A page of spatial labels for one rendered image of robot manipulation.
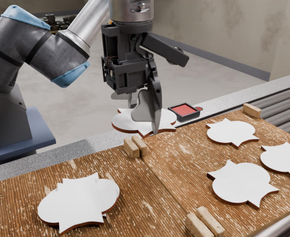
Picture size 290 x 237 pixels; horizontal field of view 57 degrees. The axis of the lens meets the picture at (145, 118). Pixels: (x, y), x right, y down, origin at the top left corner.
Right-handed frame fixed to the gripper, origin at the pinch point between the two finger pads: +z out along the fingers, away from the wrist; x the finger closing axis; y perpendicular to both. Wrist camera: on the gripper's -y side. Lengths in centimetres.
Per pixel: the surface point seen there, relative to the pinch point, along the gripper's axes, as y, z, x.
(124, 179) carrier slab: 6.8, 12.0, 2.7
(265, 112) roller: -48, 15, -6
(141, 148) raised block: -0.3, 9.8, -2.8
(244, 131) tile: -29.7, 11.9, 1.7
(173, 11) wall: -262, 50, -384
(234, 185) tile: -12.2, 11.5, 15.9
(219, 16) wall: -269, 43, -274
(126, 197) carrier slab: 8.5, 12.0, 7.6
